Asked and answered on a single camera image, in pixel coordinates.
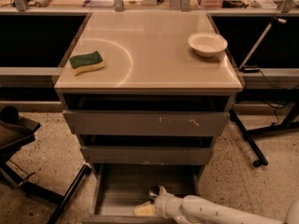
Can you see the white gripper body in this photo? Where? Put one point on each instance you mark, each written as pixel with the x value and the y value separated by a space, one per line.
pixel 163 203

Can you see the silver redbull can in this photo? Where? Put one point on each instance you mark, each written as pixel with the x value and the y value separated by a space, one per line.
pixel 154 192

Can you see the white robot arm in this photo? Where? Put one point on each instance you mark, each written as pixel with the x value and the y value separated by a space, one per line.
pixel 196 210

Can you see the grey open bottom drawer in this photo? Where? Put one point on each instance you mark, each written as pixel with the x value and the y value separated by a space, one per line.
pixel 120 188

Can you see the grey middle drawer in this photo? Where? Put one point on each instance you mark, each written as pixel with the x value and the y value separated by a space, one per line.
pixel 147 155

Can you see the grey drawer cabinet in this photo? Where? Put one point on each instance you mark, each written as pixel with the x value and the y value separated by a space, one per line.
pixel 149 66

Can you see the grey top drawer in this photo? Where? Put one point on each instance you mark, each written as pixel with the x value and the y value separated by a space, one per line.
pixel 146 123

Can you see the black stand right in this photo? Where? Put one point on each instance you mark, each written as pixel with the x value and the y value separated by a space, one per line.
pixel 287 125

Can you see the black stand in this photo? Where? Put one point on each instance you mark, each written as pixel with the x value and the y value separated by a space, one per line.
pixel 287 125
pixel 52 161

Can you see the green yellow sponge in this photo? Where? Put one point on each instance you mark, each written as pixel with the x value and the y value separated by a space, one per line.
pixel 86 62

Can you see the white ceramic bowl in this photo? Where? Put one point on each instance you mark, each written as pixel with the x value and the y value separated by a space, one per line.
pixel 207 44

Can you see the black stand left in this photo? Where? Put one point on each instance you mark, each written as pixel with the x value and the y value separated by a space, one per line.
pixel 52 161

